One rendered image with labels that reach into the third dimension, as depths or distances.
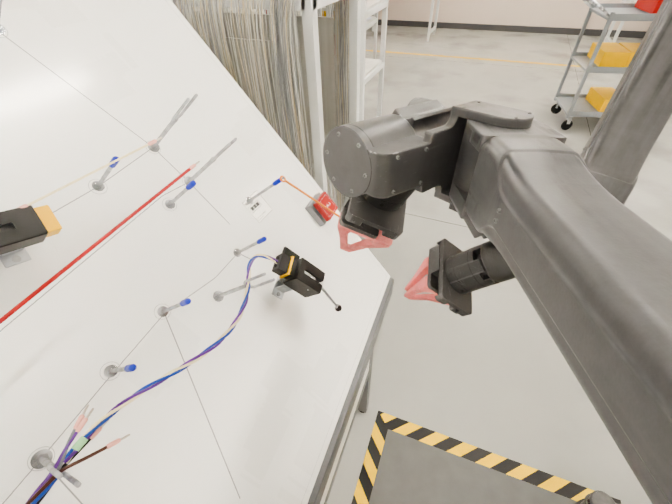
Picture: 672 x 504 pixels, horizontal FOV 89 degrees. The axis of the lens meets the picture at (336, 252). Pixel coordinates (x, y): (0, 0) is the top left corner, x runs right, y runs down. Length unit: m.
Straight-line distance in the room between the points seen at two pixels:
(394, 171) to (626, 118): 0.30
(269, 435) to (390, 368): 1.20
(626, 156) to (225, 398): 0.60
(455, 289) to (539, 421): 1.38
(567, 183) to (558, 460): 1.63
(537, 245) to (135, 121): 0.58
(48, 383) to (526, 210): 0.49
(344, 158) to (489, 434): 1.56
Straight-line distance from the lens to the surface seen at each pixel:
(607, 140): 0.49
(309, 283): 0.58
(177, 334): 0.55
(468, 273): 0.49
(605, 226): 0.20
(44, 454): 0.51
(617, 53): 4.24
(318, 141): 1.12
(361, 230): 0.38
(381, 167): 0.26
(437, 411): 1.72
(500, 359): 1.93
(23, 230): 0.46
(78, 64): 0.67
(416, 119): 0.30
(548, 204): 0.21
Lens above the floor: 1.56
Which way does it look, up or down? 44 degrees down
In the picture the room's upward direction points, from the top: 2 degrees counter-clockwise
